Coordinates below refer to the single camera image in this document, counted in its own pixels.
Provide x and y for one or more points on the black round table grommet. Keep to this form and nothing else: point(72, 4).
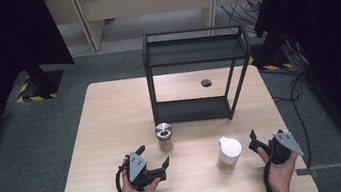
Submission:
point(206, 83)

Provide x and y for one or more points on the person's right hand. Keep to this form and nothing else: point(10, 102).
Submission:
point(282, 176)

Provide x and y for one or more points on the white lidded jar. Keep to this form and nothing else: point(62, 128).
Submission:
point(230, 151)

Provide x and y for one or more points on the black metal shelf rack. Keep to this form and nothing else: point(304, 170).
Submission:
point(192, 51)

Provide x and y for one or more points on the glass jar with metal lid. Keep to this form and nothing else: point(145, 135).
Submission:
point(164, 135)

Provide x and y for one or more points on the black stand base striped tape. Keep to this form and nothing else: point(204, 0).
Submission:
point(271, 58)
point(43, 83)

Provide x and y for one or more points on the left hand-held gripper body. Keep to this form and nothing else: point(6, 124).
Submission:
point(135, 167)

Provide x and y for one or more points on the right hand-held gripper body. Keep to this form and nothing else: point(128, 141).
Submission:
point(286, 143)

